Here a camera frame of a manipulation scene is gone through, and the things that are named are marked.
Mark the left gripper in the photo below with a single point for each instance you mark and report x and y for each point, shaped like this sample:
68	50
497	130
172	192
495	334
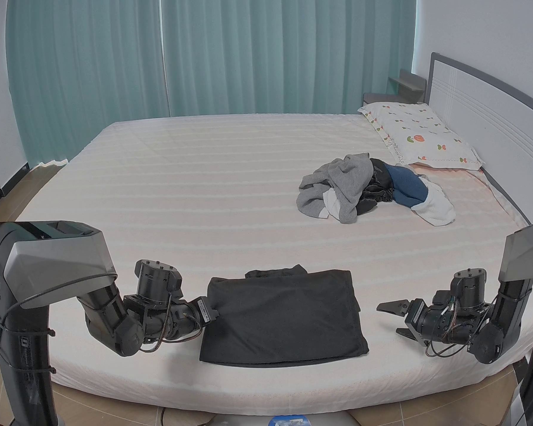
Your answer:
191	320

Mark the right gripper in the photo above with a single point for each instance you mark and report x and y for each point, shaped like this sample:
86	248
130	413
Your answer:
426	322

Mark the black T-shirt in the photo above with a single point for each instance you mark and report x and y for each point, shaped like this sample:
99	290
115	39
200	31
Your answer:
284	317

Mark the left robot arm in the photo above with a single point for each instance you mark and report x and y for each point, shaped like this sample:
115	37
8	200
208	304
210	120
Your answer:
53	255

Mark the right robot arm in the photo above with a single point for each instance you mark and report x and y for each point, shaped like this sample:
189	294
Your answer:
510	300

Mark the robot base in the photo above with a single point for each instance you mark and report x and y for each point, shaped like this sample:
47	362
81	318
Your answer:
248	422

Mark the bed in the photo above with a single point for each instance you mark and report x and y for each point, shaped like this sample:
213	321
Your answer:
204	171

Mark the pile of clothes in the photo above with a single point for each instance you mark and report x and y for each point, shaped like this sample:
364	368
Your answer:
346	180

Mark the white printed pillow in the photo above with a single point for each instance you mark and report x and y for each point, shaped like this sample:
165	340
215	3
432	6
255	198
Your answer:
422	133

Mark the grey bedside table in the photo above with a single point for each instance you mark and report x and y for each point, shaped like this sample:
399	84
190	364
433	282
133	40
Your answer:
406	83

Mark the blue-green curtain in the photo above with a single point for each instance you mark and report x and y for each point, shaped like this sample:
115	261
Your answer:
84	60
288	38

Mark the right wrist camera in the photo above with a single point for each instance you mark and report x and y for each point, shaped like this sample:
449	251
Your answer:
442	299

